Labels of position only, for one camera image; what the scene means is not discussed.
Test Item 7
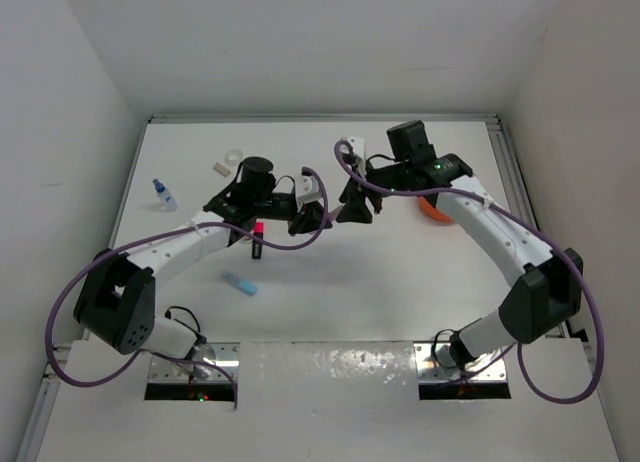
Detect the purple translucent highlighter pen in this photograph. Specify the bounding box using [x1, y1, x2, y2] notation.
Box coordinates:
[327, 205, 343, 223]

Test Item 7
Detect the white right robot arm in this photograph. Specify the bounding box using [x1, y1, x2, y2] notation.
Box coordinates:
[73, 156, 330, 359]

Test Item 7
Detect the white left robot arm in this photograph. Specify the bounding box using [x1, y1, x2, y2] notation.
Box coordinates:
[336, 121, 582, 370]

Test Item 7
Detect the orange round divided container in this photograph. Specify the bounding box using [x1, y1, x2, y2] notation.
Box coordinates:
[417, 197, 454, 225]

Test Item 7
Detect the pink black highlighter pen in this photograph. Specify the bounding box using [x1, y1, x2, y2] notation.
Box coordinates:
[251, 221, 264, 260]

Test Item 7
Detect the clear tape roll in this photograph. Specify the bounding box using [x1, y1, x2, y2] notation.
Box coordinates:
[225, 149, 244, 166]

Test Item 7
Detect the beige rectangular eraser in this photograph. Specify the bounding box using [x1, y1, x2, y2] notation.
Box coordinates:
[213, 163, 231, 177]

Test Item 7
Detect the light blue highlighter pen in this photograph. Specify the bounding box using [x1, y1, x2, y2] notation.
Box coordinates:
[221, 271, 257, 297]

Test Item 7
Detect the blue cap spray bottle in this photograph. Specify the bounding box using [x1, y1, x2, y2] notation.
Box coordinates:
[152, 179, 178, 212]

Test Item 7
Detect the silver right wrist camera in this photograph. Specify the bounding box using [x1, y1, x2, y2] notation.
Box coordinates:
[294, 170, 322, 204]

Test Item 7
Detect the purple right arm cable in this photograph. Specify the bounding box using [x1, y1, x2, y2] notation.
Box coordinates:
[45, 165, 333, 411]

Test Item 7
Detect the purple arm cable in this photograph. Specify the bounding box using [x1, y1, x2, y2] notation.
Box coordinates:
[45, 165, 333, 411]
[333, 139, 606, 406]

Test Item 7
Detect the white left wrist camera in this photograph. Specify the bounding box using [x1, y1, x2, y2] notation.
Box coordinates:
[339, 137, 367, 177]

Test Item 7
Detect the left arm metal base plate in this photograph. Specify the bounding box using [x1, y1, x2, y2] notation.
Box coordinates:
[148, 343, 240, 384]

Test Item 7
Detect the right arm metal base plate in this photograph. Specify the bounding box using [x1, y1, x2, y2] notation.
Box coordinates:
[414, 341, 510, 383]

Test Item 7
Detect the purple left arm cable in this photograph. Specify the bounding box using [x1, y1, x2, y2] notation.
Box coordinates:
[333, 139, 606, 406]

